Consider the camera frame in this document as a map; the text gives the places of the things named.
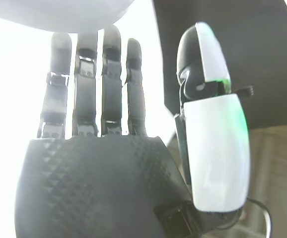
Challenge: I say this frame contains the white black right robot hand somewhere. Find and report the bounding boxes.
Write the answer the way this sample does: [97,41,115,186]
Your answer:
[14,21,251,238]

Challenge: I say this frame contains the black camera cable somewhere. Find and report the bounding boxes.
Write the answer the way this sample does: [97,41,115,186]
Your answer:
[216,197,274,238]

